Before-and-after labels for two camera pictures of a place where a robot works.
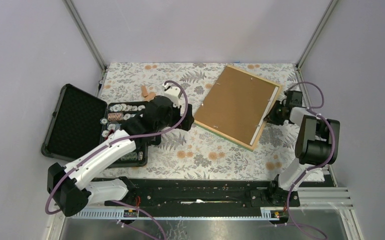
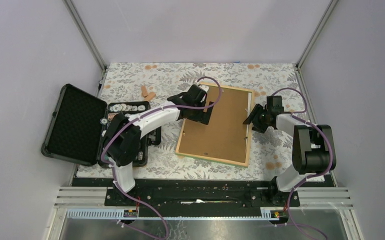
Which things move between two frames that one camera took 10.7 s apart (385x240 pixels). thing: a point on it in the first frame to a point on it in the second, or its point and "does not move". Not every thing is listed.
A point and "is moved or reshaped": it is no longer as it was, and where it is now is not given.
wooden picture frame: (237, 107) is moved or reshaped
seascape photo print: (265, 114) is moved or reshaped
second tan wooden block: (150, 96) does not move
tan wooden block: (144, 90) does not move
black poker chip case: (81, 120) does not move
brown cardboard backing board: (236, 105) is moved or reshaped
